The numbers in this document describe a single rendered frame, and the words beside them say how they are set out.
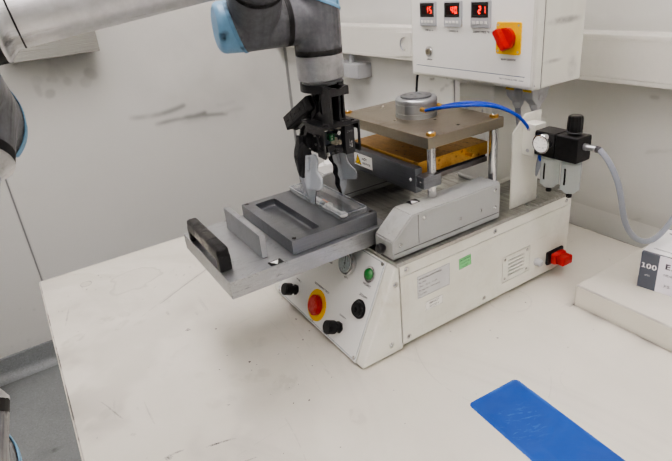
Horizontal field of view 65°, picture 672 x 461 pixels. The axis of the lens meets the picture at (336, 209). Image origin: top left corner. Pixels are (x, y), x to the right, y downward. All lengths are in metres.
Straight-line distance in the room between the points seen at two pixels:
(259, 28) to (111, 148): 1.57
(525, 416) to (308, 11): 0.67
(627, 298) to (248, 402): 0.69
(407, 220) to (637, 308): 0.44
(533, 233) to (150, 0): 0.80
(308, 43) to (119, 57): 1.49
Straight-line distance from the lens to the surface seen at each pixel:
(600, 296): 1.09
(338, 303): 0.99
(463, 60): 1.12
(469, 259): 1.00
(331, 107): 0.84
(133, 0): 0.68
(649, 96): 1.30
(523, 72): 1.02
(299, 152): 0.90
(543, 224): 1.14
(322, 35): 0.84
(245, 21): 0.79
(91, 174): 2.31
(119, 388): 1.04
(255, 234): 0.85
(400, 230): 0.87
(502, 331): 1.04
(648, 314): 1.06
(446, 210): 0.93
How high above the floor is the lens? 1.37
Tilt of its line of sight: 23 degrees down
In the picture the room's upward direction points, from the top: 6 degrees counter-clockwise
